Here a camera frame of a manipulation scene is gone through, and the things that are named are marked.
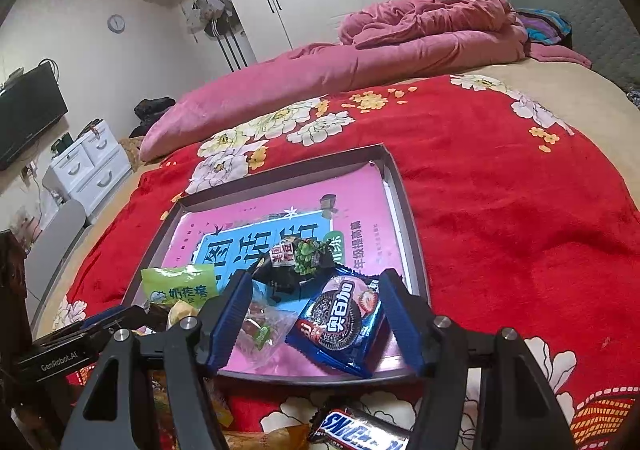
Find white drawer cabinet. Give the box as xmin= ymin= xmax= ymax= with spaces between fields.
xmin=42 ymin=119 xmax=132 ymax=215

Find colourful striped cloth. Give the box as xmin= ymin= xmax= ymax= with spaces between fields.
xmin=517 ymin=10 xmax=573 ymax=48

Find blue cookie packet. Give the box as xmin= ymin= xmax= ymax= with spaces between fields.
xmin=285 ymin=266 xmax=388 ymax=378

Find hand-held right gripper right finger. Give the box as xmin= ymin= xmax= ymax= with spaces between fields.
xmin=377 ymin=270 xmax=573 ymax=450

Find dark clothes pile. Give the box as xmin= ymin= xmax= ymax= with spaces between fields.
xmin=134 ymin=97 xmax=177 ymax=135

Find yellow knit blanket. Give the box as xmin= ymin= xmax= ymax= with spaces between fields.
xmin=119 ymin=136 xmax=146 ymax=165

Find grey padded headboard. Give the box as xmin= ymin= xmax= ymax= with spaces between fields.
xmin=482 ymin=0 xmax=640 ymax=95

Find light green snack packet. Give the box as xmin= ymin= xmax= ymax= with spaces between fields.
xmin=140 ymin=265 xmax=221 ymax=313

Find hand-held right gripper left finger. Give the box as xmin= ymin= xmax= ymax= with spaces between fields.
xmin=60 ymin=271 xmax=253 ymax=450

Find pink quilt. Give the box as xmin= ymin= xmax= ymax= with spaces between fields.
xmin=139 ymin=0 xmax=593 ymax=163

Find yellow snack packet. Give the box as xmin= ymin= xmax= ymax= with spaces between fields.
xmin=222 ymin=422 xmax=311 ymax=450
xmin=147 ymin=370 xmax=236 ymax=431

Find hanging clothes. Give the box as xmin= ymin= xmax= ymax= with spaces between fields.
xmin=187 ymin=0 xmax=246 ymax=73

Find grey cardboard box tray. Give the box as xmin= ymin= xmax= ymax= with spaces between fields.
xmin=119 ymin=143 xmax=435 ymax=383

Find red floral blanket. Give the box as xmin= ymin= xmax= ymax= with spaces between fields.
xmin=45 ymin=74 xmax=640 ymax=450

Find black green pea packet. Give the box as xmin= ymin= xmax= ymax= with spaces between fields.
xmin=250 ymin=237 xmax=336 ymax=303

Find pink book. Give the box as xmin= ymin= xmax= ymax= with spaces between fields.
xmin=160 ymin=164 xmax=416 ymax=376

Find black television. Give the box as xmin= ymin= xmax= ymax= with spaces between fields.
xmin=0 ymin=64 xmax=69 ymax=171

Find clear snack packet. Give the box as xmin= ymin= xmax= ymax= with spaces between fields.
xmin=235 ymin=282 xmax=301 ymax=371

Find yellow candy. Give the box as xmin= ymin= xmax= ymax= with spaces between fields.
xmin=147 ymin=302 xmax=201 ymax=331

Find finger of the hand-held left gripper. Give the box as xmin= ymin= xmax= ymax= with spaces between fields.
xmin=75 ymin=306 xmax=161 ymax=333
xmin=30 ymin=327 xmax=126 ymax=353

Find brown chocolate bar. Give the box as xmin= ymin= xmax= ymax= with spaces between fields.
xmin=307 ymin=397 xmax=416 ymax=450

